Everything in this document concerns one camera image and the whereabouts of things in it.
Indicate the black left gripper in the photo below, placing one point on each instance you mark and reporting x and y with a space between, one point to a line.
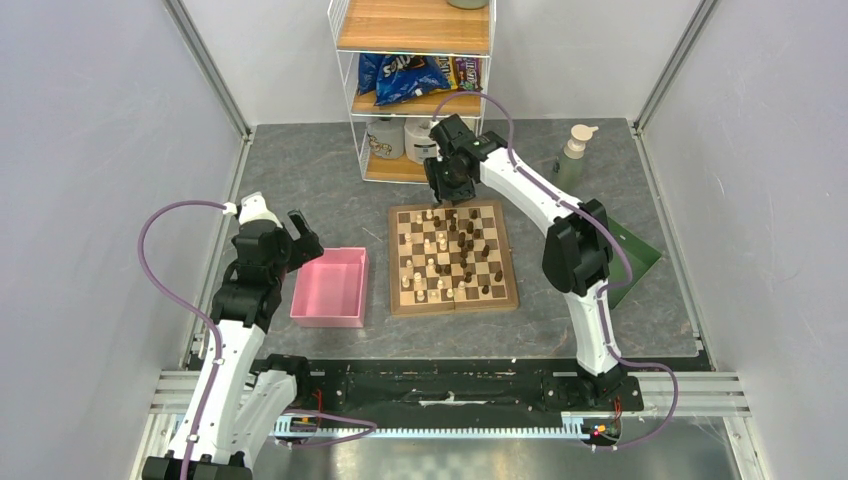
303 248

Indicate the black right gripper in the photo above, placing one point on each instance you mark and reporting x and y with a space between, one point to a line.
441 191

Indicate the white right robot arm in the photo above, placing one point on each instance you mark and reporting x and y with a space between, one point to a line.
578 248

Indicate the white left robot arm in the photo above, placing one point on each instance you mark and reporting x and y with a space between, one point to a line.
238 397

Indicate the wooden chess board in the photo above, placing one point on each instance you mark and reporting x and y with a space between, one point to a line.
450 259

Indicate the white toilet paper roll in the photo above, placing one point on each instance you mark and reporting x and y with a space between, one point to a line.
419 146

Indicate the pink plastic bin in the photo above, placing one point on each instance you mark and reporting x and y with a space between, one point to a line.
330 291

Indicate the white patterned mug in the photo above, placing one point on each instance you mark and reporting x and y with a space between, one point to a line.
386 137

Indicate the dark candy bag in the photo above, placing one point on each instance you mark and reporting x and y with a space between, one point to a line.
466 73

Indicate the blue chips bag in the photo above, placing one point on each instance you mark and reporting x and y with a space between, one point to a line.
397 79

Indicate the green soap pump bottle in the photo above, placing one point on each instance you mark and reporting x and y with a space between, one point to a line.
569 164

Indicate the green plastic bin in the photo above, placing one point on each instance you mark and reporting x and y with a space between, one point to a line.
641 256

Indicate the white wire wooden shelf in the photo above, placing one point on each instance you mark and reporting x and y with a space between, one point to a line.
442 29

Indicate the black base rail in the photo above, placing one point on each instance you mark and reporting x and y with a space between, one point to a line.
467 393

